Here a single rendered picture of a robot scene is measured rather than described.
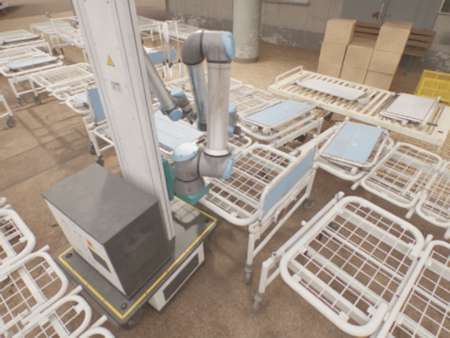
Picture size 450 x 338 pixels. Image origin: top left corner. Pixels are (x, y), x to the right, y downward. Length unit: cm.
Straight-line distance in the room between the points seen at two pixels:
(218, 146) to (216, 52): 45
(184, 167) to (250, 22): 511
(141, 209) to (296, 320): 122
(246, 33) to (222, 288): 532
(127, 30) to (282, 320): 181
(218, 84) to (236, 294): 139
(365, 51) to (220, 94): 393
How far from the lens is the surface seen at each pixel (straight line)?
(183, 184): 155
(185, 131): 249
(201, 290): 204
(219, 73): 129
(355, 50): 505
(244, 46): 639
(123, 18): 120
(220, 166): 142
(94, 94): 294
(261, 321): 196
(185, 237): 189
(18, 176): 361
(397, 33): 494
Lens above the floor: 180
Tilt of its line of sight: 38 degrees down
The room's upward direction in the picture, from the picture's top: straight up
